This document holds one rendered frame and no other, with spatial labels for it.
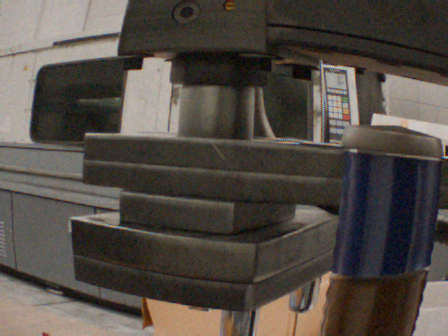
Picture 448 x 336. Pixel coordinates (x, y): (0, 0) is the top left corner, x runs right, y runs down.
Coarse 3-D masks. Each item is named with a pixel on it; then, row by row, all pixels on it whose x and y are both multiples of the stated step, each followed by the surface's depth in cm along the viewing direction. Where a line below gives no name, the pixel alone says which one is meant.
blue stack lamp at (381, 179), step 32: (352, 160) 28; (384, 160) 27; (416, 160) 27; (352, 192) 28; (384, 192) 27; (416, 192) 27; (352, 224) 27; (384, 224) 27; (416, 224) 27; (352, 256) 27; (384, 256) 27; (416, 256) 27
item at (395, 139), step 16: (352, 128) 28; (368, 128) 27; (384, 128) 27; (400, 128) 28; (352, 144) 27; (368, 144) 27; (384, 144) 27; (400, 144) 27; (416, 144) 27; (432, 144) 27
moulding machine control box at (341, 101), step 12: (324, 72) 507; (336, 72) 502; (348, 72) 498; (324, 84) 508; (336, 84) 504; (348, 84) 499; (336, 96) 505; (348, 96) 501; (336, 108) 506; (348, 108) 502; (336, 120) 508; (348, 120) 503; (336, 132) 509
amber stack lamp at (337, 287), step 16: (416, 272) 28; (336, 288) 28; (352, 288) 27; (368, 288) 27; (384, 288) 27; (400, 288) 27; (416, 288) 27; (336, 304) 28; (352, 304) 27; (368, 304) 27; (384, 304) 27; (400, 304) 27; (416, 304) 27; (336, 320) 28; (352, 320) 27; (368, 320) 27; (384, 320) 27; (400, 320) 27
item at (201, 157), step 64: (192, 64) 55; (192, 128) 55; (128, 192) 53; (192, 192) 53; (256, 192) 52; (320, 192) 51; (128, 256) 51; (192, 256) 50; (256, 256) 49; (320, 256) 60; (256, 320) 52
